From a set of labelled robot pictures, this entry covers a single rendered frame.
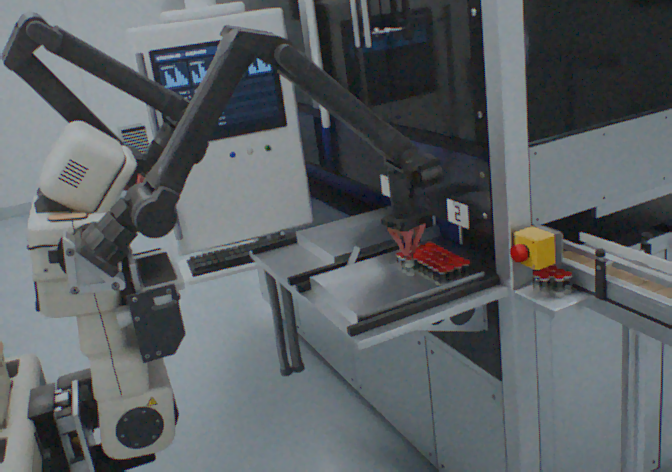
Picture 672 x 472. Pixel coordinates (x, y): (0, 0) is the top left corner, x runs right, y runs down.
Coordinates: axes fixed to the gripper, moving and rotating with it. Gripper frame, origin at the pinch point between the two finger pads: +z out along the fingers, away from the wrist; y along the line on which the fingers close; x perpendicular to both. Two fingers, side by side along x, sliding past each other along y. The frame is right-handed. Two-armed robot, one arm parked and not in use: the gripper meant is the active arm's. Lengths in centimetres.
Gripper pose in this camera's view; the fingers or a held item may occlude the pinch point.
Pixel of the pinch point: (408, 250)
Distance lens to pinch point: 161.3
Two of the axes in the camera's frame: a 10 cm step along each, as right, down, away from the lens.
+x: -6.4, -1.6, 7.5
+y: 7.6, -3.2, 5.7
